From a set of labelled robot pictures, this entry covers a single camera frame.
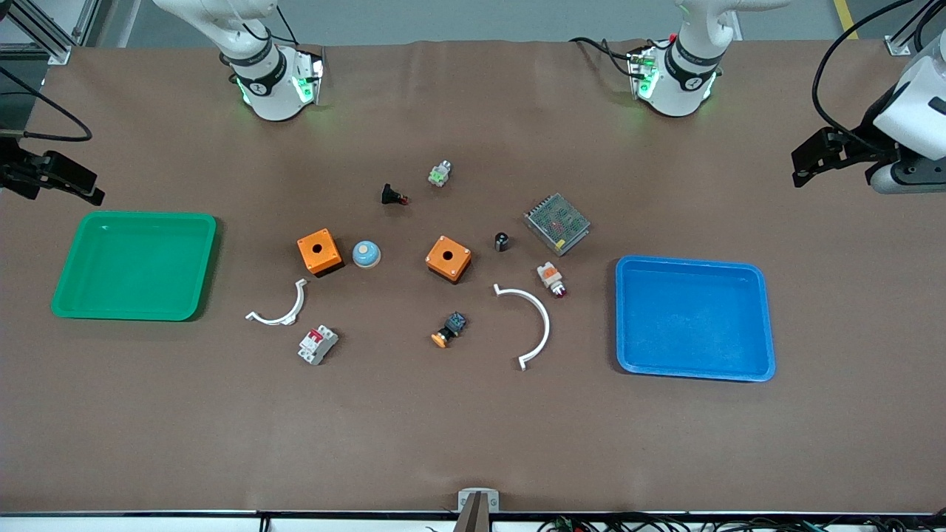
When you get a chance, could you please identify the white red circuit breaker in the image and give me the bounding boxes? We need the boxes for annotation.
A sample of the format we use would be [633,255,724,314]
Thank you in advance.
[297,325,340,366]

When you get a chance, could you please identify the green plastic tray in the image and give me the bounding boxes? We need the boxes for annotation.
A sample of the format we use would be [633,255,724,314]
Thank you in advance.
[50,211,218,322]

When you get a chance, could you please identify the blue plastic tray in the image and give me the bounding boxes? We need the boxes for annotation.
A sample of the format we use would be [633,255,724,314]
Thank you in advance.
[615,256,777,383]

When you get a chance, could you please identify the orange button box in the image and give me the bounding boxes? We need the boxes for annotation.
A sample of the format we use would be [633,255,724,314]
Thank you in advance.
[425,235,473,284]
[297,228,344,278]

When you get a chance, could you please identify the perforated metal power supply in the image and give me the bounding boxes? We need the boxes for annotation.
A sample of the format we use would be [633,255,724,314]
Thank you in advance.
[524,193,592,257]

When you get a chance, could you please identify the white orange red lamp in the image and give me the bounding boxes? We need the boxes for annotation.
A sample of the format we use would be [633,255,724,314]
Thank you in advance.
[537,262,569,299]

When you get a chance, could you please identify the orange mushroom push button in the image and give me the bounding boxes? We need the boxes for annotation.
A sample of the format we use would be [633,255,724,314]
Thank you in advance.
[431,311,469,349]

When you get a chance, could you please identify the brown table mat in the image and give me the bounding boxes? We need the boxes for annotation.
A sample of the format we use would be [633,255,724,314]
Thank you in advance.
[0,38,946,515]

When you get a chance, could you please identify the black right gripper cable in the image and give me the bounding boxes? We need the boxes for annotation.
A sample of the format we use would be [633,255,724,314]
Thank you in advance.
[0,65,94,143]

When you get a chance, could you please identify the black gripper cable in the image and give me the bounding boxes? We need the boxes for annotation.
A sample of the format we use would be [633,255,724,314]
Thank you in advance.
[0,65,94,143]
[811,0,922,149]

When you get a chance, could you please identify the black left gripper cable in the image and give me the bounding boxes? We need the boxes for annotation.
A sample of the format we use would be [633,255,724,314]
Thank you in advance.
[811,0,922,149]

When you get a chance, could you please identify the aluminium frame profile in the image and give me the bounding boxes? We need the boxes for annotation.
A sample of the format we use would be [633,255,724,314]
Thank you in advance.
[884,0,946,57]
[0,0,101,66]

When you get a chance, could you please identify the black left arm base cable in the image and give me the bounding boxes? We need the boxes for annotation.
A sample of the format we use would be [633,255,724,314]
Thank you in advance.
[569,34,678,79]

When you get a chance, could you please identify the black arm base cable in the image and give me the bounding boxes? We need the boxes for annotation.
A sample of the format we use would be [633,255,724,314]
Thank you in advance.
[569,34,678,79]
[240,0,301,47]

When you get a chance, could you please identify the small white arc bracket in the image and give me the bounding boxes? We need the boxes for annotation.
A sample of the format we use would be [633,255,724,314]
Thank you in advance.
[245,278,309,327]

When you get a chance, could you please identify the black right arm base cable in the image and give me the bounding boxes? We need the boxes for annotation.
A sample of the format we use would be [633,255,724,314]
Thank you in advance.
[240,0,301,47]

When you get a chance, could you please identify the large white arc bracket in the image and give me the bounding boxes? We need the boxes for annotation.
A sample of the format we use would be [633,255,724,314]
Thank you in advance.
[493,284,552,372]

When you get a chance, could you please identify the black cable bundle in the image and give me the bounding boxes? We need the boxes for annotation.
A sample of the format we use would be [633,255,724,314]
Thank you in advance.
[538,512,946,532]

